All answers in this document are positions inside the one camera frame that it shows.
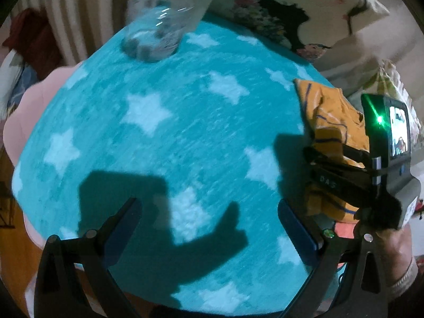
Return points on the turquoise printed blanket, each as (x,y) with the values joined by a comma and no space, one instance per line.
(185,132)

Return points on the pink bed sheet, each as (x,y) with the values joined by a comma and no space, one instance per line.
(41,92)

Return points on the beige paper cup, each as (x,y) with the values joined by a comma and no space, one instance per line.
(198,6)

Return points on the beige curtain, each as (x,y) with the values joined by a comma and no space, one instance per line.
(66,10)

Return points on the clear plastic cup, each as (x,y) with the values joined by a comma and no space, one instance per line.
(155,29)

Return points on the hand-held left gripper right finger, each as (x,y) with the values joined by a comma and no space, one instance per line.
(298,235)

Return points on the yellow striped sweater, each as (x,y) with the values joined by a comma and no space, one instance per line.
(331,122)

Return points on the bird print cushion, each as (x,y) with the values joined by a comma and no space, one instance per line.
(298,10)

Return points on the white floral pillow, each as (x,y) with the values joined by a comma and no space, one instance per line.
(392,82)

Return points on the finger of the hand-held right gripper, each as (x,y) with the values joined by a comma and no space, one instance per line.
(334,157)
(338,185)

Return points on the person's right forearm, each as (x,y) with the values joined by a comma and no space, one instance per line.
(397,258)

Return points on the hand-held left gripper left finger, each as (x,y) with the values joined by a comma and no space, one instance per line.
(116,235)

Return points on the dark red cloth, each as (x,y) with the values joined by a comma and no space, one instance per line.
(33,39)

